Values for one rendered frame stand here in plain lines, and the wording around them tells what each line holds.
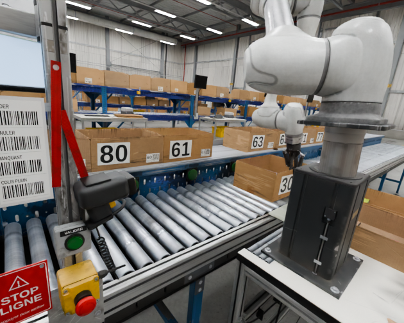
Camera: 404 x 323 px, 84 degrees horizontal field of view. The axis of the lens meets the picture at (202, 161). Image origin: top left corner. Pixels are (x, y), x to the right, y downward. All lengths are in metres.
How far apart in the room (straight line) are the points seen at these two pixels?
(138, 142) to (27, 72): 0.73
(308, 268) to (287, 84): 0.58
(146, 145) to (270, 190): 0.72
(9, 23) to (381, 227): 1.45
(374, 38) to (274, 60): 0.24
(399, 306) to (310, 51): 0.75
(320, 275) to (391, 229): 0.56
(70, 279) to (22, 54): 0.48
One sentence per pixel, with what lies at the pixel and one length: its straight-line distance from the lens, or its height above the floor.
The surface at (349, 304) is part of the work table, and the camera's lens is 0.85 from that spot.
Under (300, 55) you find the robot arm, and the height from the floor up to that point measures 1.40.
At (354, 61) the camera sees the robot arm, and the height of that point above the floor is 1.39.
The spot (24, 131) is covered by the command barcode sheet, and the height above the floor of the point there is 1.19.
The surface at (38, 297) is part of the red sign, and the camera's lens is 0.66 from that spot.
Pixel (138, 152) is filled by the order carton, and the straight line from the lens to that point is 1.26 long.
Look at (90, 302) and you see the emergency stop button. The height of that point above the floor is 0.85.
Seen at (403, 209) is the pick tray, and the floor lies 0.79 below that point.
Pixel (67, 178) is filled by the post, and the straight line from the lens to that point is 0.56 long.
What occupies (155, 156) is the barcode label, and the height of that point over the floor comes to 0.93.
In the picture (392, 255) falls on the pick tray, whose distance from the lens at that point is 1.09.
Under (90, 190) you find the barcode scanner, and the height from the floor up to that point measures 1.08.
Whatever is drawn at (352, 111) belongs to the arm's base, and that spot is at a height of 1.27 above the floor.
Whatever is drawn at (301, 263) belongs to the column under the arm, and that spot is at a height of 0.77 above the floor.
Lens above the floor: 1.26
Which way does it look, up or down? 15 degrees down
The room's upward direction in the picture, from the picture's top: 5 degrees clockwise
